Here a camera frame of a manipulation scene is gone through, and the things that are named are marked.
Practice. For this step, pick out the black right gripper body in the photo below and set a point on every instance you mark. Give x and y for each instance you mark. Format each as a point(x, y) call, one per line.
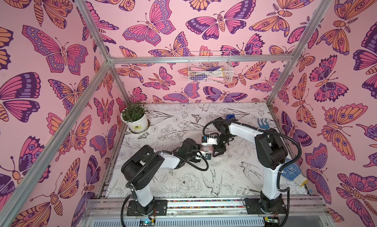
point(217, 147)

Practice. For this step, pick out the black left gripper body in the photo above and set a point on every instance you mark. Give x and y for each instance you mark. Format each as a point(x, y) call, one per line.
point(191, 157)

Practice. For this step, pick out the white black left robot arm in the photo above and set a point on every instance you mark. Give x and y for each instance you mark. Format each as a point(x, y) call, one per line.
point(140, 169)

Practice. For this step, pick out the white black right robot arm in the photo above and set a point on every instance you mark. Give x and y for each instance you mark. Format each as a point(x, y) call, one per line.
point(270, 149)

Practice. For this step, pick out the blue tape dispenser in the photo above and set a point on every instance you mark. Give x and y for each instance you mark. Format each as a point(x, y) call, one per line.
point(231, 117)

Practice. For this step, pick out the potted green plant white pot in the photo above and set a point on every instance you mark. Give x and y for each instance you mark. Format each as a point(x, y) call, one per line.
point(134, 116)

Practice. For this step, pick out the blue white work glove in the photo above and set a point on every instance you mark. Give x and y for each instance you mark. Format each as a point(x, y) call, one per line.
point(293, 176)

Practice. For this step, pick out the teal garden fork yellow handle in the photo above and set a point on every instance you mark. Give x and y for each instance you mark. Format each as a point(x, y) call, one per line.
point(263, 123)

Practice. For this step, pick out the white wire wall basket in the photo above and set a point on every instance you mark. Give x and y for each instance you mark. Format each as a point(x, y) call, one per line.
point(210, 68)

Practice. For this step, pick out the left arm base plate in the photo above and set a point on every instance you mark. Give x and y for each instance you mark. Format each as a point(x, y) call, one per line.
point(156, 207)

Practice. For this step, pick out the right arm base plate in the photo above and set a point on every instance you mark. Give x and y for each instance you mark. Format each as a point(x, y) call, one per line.
point(264, 206)

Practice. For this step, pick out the aluminium front rail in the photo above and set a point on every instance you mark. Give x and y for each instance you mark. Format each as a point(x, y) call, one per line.
point(303, 211)

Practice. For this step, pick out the aluminium frame post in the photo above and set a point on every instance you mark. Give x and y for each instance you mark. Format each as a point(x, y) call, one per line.
point(315, 20)

